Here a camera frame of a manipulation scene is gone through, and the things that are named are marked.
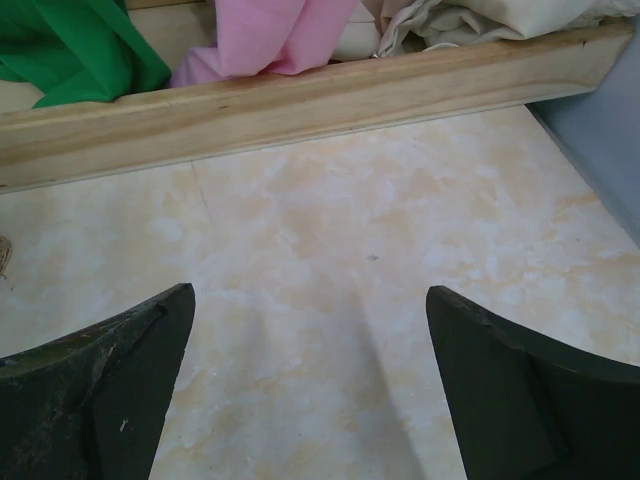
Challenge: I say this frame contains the burlap canvas bag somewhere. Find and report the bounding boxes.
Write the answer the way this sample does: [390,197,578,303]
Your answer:
[0,236,13,278]

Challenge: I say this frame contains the pink shirt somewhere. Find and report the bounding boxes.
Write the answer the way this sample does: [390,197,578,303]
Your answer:
[170,0,357,88]

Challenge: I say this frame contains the wooden clothes rack frame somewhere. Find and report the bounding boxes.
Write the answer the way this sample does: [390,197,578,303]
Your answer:
[1,18,634,193]

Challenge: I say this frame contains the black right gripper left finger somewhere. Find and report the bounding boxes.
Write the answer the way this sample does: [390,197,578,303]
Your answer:
[1,283,195,479]

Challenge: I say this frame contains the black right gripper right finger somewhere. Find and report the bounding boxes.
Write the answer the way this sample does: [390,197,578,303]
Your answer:
[426,286,639,479]

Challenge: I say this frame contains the cream cloth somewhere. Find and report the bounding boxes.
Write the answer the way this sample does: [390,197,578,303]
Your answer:
[332,1,639,62]

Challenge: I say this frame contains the green tank top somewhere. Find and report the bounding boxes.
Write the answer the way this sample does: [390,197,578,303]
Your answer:
[1,1,171,108]

